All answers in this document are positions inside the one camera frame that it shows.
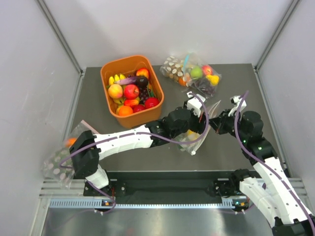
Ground orange plastic bin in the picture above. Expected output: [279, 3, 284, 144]
[100, 55, 164, 129]

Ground clear bag with fruit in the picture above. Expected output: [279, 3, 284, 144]
[182, 53, 221, 98]

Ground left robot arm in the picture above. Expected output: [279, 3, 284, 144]
[69, 107, 209, 195]

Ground dark red fruit in bin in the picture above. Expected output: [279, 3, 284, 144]
[144, 97, 159, 109]

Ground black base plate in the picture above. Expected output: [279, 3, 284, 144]
[84, 171, 241, 204]

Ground polka dot zip bag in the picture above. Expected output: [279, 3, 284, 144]
[175, 100, 221, 155]

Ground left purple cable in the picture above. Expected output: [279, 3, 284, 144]
[59, 92, 210, 213]

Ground orange in bin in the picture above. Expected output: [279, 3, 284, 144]
[118, 106, 133, 117]

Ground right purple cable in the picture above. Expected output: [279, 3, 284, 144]
[233, 90, 315, 228]

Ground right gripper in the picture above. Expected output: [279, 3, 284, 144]
[208, 109, 248, 142]

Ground yellow fake pear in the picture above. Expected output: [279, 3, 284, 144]
[206, 75, 220, 86]

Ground orange in left bag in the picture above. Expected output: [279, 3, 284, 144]
[64, 138, 77, 148]

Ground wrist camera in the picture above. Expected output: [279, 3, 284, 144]
[187, 92, 206, 117]
[228, 95, 247, 117]

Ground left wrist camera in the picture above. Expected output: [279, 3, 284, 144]
[187, 92, 206, 117]

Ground purple fake grapes in bag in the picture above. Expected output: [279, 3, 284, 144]
[194, 78, 216, 96]

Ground red yellow apple in bin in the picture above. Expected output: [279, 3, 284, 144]
[136, 68, 150, 79]

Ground yellow fake fruit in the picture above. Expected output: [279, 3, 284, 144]
[187, 130, 200, 141]

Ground red apple in bag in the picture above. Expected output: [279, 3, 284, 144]
[201, 65, 213, 76]

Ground brown polka dot bag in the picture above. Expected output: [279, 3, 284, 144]
[160, 56, 186, 87]

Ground fake banana bunch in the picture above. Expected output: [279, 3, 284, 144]
[108, 74, 126, 85]

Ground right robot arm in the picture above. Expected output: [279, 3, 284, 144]
[209, 110, 315, 236]

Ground fake eggplant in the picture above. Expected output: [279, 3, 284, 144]
[114, 76, 148, 86]

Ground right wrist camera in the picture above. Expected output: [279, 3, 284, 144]
[228, 95, 247, 117]

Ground purple cable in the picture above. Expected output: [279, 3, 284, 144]
[59, 92, 210, 213]
[233, 90, 315, 228]

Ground grey cable duct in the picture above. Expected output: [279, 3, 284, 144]
[49, 198, 249, 209]

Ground green fake apple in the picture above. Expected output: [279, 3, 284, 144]
[190, 66, 203, 79]

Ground peach in bin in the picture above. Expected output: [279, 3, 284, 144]
[108, 84, 124, 99]

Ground left zip bag with fruit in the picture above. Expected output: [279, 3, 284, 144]
[42, 120, 99, 189]

